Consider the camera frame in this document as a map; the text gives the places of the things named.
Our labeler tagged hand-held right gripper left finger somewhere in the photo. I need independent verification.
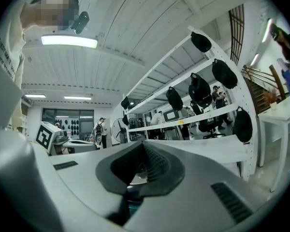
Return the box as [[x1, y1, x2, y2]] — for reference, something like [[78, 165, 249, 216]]
[[0, 129, 150, 232]]

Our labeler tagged dark window grille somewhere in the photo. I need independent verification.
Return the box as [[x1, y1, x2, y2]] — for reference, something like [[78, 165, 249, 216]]
[[228, 4, 245, 65]]

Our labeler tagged black office chair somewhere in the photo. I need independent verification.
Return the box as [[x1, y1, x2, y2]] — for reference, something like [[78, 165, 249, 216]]
[[190, 100, 226, 140]]

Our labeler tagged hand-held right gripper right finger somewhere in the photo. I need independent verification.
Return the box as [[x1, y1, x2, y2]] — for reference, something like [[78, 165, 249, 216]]
[[122, 140, 269, 232]]

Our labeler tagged white black patterned board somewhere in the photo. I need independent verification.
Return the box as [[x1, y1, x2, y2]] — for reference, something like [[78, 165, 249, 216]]
[[163, 109, 182, 123]]

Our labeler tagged standing floor fan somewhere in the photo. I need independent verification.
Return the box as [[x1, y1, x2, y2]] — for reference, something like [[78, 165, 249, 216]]
[[111, 117, 128, 145]]

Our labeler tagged dried orange plant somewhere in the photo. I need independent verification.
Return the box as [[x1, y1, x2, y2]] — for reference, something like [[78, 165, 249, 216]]
[[262, 87, 280, 105]]

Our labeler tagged wall tube light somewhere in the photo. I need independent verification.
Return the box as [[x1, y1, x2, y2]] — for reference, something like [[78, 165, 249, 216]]
[[250, 53, 260, 67], [261, 17, 274, 43]]

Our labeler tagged white metal shelving rack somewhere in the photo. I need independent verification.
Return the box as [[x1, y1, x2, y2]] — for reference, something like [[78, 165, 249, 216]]
[[111, 25, 259, 181]]

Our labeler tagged black head-worn camera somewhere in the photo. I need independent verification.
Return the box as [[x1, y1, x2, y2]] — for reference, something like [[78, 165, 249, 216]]
[[70, 11, 90, 35]]

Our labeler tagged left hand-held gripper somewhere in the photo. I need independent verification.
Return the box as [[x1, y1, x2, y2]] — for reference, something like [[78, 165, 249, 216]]
[[34, 121, 75, 156]]

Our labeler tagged white table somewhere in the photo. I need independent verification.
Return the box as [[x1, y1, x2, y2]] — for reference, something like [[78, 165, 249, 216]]
[[257, 94, 290, 193]]

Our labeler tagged wooden staircase with railing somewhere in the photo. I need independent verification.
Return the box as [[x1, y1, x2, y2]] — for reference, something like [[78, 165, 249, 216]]
[[240, 64, 287, 116]]

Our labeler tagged person's head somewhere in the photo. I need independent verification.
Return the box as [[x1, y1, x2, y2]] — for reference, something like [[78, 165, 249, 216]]
[[20, 0, 80, 32]]

